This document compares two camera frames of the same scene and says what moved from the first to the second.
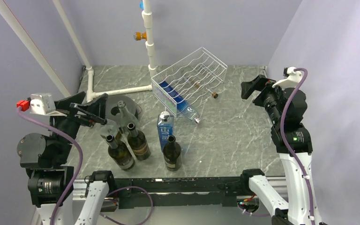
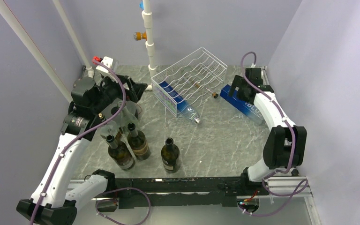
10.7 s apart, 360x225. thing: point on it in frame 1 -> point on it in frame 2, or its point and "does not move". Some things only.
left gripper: x=71 y=105 -> x=135 y=89
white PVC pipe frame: x=146 y=15 does not move
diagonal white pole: x=14 y=23 does not move
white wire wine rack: x=190 y=80 does not move
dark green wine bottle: x=172 y=154 does not move
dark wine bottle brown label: x=138 y=143 does not move
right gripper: x=258 y=83 -> x=239 y=81
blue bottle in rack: x=183 y=107 does not move
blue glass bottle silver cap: x=165 y=125 -> x=250 y=109
